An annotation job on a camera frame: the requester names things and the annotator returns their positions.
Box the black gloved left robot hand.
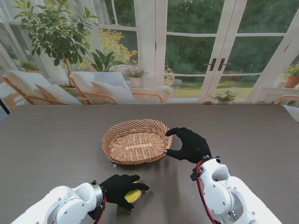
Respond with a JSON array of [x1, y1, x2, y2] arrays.
[[100, 174, 150, 212]]

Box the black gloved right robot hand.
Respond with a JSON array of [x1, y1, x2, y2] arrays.
[[164, 127, 213, 164]]

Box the yellow culture dish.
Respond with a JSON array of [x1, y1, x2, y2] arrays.
[[124, 189, 142, 203]]

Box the oval wicker basket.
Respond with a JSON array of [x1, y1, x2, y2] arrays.
[[101, 118, 173, 165]]

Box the yellow flowers in pale pot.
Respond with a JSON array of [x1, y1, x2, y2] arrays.
[[163, 66, 176, 103]]

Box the white flowering low plant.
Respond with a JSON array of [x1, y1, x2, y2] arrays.
[[207, 90, 239, 105]]

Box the flowering plant in white pot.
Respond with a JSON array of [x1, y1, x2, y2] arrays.
[[125, 67, 149, 89]]

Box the white chair pillow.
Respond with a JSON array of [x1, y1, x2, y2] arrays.
[[90, 81, 137, 104], [34, 83, 81, 105]]

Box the white sheet at table corner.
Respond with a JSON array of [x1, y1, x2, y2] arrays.
[[282, 105, 299, 123]]

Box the white cushioned lounge chair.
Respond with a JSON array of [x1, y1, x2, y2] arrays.
[[69, 71, 164, 105], [0, 70, 81, 105]]

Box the large terracotta potted plant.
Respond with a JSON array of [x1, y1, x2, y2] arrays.
[[284, 64, 299, 89]]

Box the broad-leaf green plant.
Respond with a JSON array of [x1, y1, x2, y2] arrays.
[[90, 50, 128, 73]]

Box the dark panel at table edge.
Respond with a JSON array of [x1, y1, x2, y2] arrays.
[[0, 98, 11, 116]]

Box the small plant in terracotta pot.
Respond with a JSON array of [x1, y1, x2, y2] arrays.
[[18, 60, 41, 74]]

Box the tall leafy potted tree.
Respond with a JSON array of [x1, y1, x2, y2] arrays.
[[13, 0, 100, 88]]

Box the red left arm cable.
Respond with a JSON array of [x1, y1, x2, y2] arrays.
[[94, 195, 107, 224]]

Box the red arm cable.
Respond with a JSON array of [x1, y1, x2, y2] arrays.
[[94, 195, 107, 224], [195, 160, 218, 224]]

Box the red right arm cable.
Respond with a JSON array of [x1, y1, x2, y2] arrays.
[[195, 160, 218, 224]]

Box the dark door handle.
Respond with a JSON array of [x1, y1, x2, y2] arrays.
[[218, 58, 232, 71], [203, 58, 217, 72]]

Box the orange chair frame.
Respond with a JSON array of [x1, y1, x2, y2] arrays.
[[273, 95, 299, 105]]

